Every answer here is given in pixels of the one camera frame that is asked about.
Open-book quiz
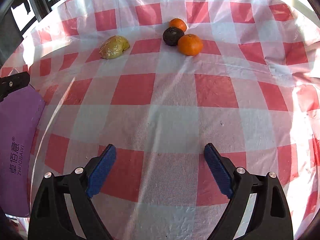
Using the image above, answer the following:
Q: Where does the yellow apple half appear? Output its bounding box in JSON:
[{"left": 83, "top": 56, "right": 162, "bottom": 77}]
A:
[{"left": 99, "top": 35, "right": 130, "bottom": 60}]

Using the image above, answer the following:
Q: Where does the dark passion fruit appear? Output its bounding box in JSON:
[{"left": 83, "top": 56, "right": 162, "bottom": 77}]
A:
[{"left": 162, "top": 27, "right": 184, "bottom": 47}]

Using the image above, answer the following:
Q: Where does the small orange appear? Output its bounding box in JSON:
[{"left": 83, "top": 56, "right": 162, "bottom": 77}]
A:
[{"left": 169, "top": 18, "right": 187, "bottom": 33}]

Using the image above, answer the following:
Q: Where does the large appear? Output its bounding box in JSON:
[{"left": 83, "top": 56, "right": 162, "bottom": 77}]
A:
[{"left": 177, "top": 34, "right": 203, "bottom": 56}]

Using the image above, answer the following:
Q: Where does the purple white cardboard box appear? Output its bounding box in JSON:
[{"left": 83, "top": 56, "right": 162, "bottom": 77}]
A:
[{"left": 0, "top": 85, "right": 45, "bottom": 217}]

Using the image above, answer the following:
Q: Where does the red white checkered tablecloth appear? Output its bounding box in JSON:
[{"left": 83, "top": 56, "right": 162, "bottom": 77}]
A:
[{"left": 1, "top": 0, "right": 319, "bottom": 239}]

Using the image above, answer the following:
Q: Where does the dark window frame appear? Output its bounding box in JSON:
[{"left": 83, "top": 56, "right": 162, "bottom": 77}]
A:
[{"left": 1, "top": 0, "right": 66, "bottom": 66}]

